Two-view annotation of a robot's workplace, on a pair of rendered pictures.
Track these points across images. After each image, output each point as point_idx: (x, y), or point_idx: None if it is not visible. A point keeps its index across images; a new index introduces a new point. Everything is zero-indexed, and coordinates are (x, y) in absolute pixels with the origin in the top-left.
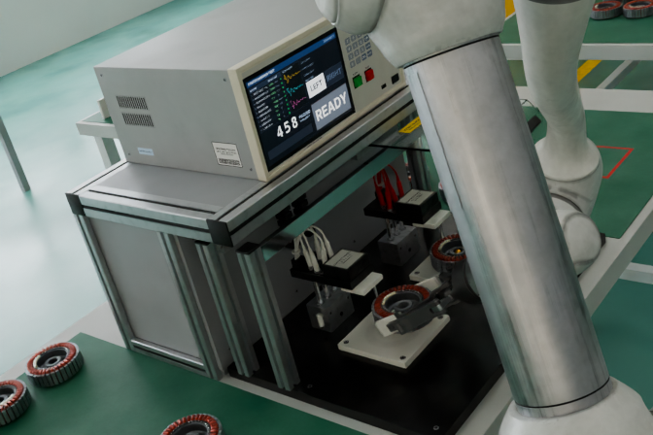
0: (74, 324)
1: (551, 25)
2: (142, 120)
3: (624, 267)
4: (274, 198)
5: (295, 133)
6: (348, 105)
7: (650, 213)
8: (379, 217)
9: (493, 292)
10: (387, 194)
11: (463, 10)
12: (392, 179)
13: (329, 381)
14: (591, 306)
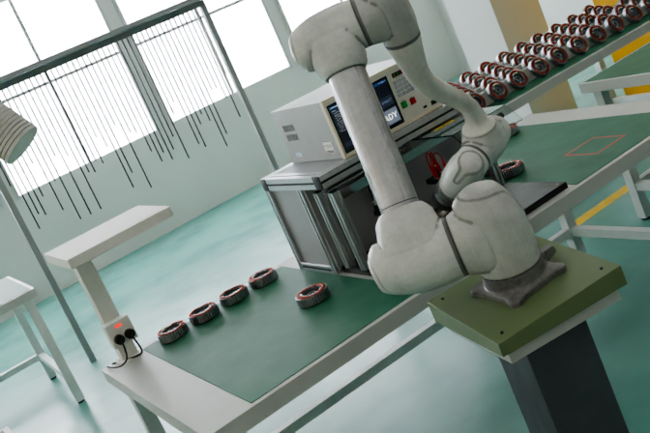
0: (279, 264)
1: (400, 59)
2: (294, 137)
3: (578, 201)
4: (347, 166)
5: None
6: (398, 118)
7: (605, 169)
8: (433, 184)
9: (363, 165)
10: (433, 168)
11: (338, 57)
12: None
13: None
14: (543, 220)
